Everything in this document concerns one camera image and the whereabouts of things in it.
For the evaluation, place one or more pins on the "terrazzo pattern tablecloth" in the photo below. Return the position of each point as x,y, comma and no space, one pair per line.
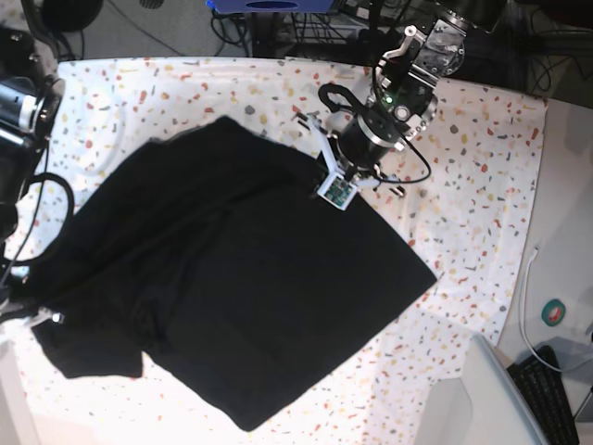
468,222

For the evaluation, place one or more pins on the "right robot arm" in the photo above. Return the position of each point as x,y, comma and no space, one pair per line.
30,99

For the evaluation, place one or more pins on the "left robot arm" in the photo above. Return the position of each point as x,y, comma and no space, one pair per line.
434,50

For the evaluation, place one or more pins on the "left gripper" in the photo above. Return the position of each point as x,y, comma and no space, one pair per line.
394,113

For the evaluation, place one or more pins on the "black t-shirt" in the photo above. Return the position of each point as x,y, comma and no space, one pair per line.
208,253

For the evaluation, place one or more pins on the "green tape roll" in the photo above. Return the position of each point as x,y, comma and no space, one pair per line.
553,312

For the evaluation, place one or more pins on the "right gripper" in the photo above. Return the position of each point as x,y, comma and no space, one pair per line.
29,314

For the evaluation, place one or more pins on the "white wrist camera board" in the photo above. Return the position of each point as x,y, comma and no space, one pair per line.
337,191

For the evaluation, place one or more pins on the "black keyboard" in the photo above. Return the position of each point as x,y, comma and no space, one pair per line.
545,395

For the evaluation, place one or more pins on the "white panel left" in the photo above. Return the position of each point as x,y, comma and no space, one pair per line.
17,424

